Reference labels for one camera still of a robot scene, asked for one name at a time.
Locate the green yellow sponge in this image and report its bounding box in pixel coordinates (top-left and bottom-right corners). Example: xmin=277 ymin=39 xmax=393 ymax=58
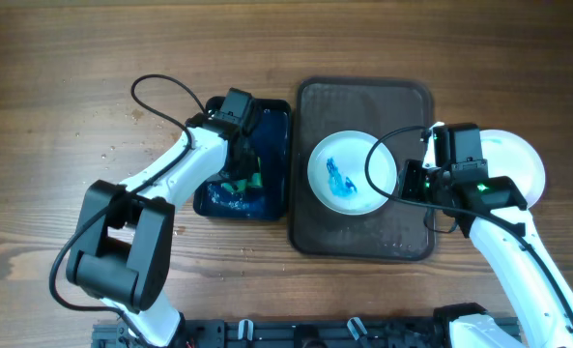
xmin=220 ymin=172 xmax=263 ymax=194

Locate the white plate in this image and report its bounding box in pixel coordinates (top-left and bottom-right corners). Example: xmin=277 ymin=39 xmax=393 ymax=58
xmin=480 ymin=130 xmax=546 ymax=209
xmin=306 ymin=130 xmax=398 ymax=216

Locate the white plate top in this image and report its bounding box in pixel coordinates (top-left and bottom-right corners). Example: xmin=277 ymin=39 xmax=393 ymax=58
xmin=306 ymin=130 xmax=398 ymax=216

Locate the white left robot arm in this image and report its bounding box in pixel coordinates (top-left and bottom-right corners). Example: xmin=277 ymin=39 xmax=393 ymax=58
xmin=53 ymin=111 xmax=260 ymax=347

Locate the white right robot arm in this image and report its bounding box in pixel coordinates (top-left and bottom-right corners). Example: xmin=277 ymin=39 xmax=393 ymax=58
xmin=397 ymin=157 xmax=573 ymax=347

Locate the black water tray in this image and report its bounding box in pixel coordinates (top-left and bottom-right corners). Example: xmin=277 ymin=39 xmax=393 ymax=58
xmin=193 ymin=99 xmax=291 ymax=220

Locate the brown serving tray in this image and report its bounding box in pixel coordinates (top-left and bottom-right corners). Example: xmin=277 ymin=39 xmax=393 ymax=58
xmin=288 ymin=76 xmax=435 ymax=262

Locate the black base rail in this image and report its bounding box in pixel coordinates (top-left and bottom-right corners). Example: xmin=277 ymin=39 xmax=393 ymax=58
xmin=91 ymin=316 xmax=522 ymax=348

